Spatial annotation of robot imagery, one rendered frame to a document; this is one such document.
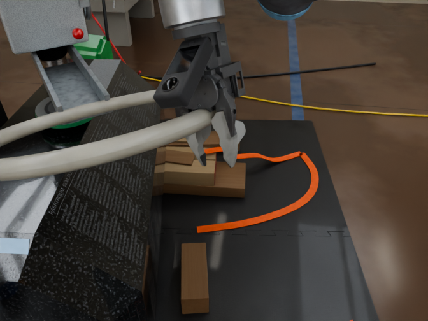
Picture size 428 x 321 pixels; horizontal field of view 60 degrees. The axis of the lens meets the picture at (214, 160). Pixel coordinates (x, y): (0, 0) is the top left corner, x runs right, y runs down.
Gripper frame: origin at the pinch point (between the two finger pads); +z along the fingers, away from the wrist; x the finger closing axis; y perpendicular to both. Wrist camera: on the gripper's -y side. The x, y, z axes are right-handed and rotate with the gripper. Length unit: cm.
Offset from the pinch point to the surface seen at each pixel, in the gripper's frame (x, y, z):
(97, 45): 189, 146, -24
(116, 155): 3.8, -15.0, -6.7
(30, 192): 70, 5, 14
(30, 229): 59, -3, 20
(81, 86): 55, 21, -11
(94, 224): 58, 13, 28
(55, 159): 9.1, -19.8, -7.9
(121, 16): 268, 256, -50
